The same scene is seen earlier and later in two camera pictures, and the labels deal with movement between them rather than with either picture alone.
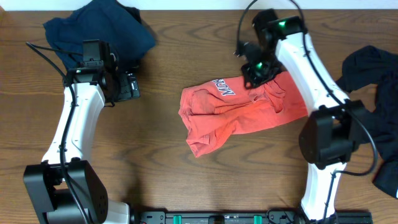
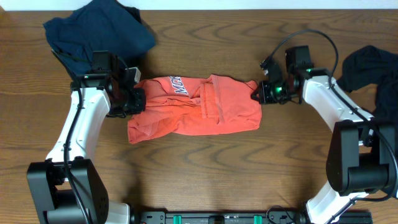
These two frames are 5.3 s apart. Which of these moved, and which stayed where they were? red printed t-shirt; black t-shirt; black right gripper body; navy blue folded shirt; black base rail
Moved: black right gripper body; red printed t-shirt
Stayed: black base rail; navy blue folded shirt; black t-shirt
